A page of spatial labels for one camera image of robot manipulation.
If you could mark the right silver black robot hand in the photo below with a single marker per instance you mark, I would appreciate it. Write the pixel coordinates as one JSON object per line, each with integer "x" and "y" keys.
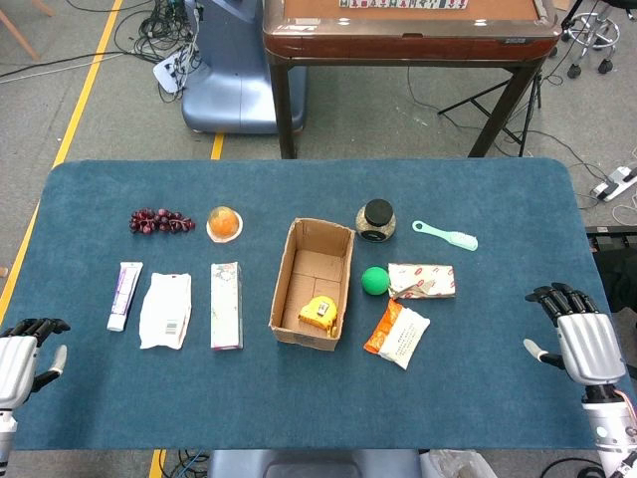
{"x": 589, "y": 348}

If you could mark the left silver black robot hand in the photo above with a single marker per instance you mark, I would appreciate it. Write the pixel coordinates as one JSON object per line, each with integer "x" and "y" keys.
{"x": 17, "y": 358}

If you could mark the red printed white snack packet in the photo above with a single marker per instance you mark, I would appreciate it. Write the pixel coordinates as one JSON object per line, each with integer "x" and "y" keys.
{"x": 428, "y": 279}

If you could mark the orange white snack packet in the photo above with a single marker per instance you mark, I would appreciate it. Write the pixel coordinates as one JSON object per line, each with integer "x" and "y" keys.
{"x": 400, "y": 338}

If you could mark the blue mobile robot base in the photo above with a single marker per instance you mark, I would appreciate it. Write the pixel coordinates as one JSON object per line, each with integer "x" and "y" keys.
{"x": 234, "y": 74}

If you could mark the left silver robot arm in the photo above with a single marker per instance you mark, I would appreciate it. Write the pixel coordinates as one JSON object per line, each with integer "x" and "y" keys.
{"x": 5, "y": 433}

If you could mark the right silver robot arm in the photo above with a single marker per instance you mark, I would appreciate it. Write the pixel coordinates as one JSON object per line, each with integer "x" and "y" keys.
{"x": 609, "y": 428}

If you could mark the clear plastic bag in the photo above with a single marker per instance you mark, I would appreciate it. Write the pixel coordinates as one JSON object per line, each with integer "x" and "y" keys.
{"x": 453, "y": 465}

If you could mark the green ball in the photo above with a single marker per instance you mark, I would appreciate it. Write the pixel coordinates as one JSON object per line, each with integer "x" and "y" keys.
{"x": 375, "y": 281}

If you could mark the yellow tape measure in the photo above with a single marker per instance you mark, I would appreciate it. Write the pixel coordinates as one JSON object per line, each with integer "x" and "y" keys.
{"x": 318, "y": 313}

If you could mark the open cardboard box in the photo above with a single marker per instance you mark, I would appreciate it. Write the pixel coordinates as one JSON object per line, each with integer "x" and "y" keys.
{"x": 311, "y": 279}

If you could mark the black equipment case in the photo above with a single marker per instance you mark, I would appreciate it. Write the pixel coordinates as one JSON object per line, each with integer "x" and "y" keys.
{"x": 617, "y": 269}

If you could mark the purple white toothpaste tube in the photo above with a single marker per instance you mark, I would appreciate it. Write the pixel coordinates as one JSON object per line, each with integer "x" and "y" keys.
{"x": 124, "y": 294}

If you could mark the white plastic packet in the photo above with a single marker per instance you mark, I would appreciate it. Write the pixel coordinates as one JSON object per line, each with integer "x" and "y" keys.
{"x": 165, "y": 309}

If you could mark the white power strip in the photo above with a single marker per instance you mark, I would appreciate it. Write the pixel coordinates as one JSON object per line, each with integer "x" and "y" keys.
{"x": 614, "y": 181}

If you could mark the mint green brush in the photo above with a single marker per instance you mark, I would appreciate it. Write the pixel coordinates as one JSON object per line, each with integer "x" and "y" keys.
{"x": 458, "y": 240}

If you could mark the dark red grape bunch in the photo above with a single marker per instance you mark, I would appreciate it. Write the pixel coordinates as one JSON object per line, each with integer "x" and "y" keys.
{"x": 159, "y": 220}

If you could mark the long floral carton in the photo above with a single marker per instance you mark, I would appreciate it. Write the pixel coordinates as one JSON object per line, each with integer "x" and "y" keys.
{"x": 226, "y": 306}

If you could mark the orange jelly cup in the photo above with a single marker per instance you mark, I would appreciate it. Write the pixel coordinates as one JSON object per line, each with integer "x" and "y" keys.
{"x": 225, "y": 225}

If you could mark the black folding stand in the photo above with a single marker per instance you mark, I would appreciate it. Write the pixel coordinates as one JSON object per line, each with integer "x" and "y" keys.
{"x": 527, "y": 107}

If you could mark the glass jar black lid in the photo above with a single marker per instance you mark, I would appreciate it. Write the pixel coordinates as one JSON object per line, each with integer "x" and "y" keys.
{"x": 378, "y": 214}

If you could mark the blue table cloth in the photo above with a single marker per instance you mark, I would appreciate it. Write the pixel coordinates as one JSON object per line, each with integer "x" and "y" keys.
{"x": 308, "y": 398}

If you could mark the grey blue robot torso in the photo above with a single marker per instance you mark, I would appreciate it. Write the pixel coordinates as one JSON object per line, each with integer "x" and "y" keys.
{"x": 308, "y": 465}

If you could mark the white multi socket with plugs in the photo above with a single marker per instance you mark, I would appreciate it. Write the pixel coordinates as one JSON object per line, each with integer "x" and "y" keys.
{"x": 166, "y": 74}

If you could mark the chrome wheeled stool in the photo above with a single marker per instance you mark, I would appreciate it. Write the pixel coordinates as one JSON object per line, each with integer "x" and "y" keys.
{"x": 594, "y": 27}

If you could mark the wooden legged chair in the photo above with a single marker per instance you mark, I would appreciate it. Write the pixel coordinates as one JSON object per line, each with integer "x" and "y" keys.
{"x": 22, "y": 35}

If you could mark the brown mahjong table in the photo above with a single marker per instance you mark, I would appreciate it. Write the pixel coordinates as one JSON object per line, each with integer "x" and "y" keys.
{"x": 408, "y": 42}

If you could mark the row of mahjong tiles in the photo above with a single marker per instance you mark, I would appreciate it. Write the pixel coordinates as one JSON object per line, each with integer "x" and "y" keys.
{"x": 398, "y": 3}

